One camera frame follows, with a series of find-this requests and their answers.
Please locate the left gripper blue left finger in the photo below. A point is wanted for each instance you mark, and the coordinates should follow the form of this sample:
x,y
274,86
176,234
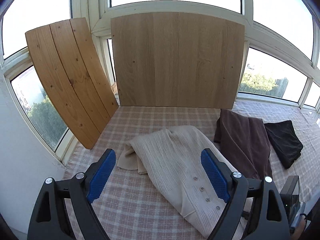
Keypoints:
x,y
50,219

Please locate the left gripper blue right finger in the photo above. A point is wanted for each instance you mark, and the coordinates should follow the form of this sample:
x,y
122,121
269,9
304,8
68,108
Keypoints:
x,y
257,200

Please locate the black pants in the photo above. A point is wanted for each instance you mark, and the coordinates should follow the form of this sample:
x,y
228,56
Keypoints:
x,y
285,142

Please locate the dark brown garment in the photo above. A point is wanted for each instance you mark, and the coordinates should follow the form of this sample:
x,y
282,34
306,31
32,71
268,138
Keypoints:
x,y
243,141

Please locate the cream knit garment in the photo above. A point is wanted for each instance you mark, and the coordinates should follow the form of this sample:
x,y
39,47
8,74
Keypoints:
x,y
171,158

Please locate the person's right hand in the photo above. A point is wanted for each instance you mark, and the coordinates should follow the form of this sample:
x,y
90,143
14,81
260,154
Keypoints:
x,y
299,228

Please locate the pink plaid table cloth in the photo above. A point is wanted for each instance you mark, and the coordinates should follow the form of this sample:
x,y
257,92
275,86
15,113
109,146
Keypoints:
x,y
130,207

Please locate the knotty pine plank board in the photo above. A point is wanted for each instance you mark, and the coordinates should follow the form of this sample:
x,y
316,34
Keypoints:
x,y
71,73

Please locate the large light wooden board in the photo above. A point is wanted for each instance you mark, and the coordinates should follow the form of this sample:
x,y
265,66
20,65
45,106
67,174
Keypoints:
x,y
177,59

